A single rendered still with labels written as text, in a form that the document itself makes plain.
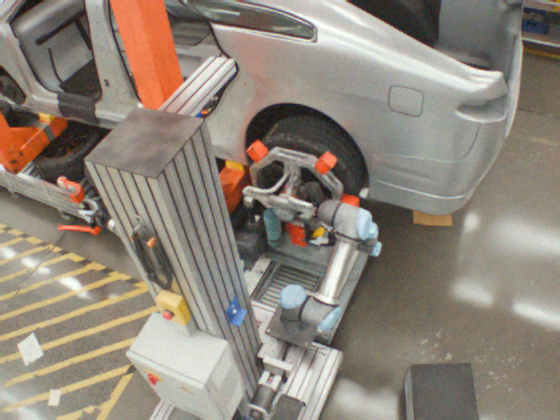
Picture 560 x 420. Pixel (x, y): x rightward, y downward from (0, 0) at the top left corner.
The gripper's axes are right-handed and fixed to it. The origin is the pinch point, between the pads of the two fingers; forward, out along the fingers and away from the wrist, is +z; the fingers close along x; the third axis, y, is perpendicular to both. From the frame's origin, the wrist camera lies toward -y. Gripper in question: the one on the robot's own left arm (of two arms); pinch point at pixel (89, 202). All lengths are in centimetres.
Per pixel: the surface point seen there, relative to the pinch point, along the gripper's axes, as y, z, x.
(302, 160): -1, -63, 91
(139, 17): -84, -17, 37
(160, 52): -65, -17, 45
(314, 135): -8, -60, 105
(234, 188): 45, -9, 92
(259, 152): 3, -37, 86
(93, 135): 61, 153, 87
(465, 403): 82, -191, 66
